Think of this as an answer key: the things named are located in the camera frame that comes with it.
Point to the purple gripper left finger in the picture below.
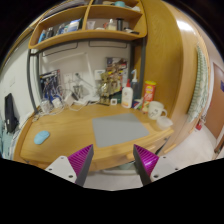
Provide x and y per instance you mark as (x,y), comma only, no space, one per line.
(75,167)

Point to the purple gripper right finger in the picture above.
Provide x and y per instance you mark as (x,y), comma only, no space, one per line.
(150,166)

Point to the grey mouse pad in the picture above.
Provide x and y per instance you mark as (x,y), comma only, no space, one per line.
(117,129)

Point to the small white bowl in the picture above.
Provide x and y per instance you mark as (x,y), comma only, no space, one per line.
(164,122)

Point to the white ceramic mug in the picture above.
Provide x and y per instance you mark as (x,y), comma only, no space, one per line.
(155,110)

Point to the small white cube clock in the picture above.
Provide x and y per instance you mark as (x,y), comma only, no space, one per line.
(113,102)

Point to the white glue bottle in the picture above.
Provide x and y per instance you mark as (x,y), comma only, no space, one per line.
(127,95)

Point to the red yellow chips can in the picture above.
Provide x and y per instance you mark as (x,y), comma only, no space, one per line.
(148,94)

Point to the robot model box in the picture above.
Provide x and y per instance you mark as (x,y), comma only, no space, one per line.
(49,82)

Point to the black bag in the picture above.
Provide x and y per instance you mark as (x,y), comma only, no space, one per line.
(10,118)

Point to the brown wooden door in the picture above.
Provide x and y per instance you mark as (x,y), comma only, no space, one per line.
(215,113)

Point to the clear spray bottle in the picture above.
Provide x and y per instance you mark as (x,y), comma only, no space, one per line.
(134,84)

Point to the golden robot figurine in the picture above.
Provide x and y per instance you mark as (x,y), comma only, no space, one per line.
(105,89)

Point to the green patterned hanging towel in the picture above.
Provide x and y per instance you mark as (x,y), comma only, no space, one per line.
(201,87)

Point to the wooden wardrobe panel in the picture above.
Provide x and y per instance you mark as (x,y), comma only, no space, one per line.
(171,62)

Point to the wooden wall shelf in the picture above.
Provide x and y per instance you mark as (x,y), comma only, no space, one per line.
(95,19)

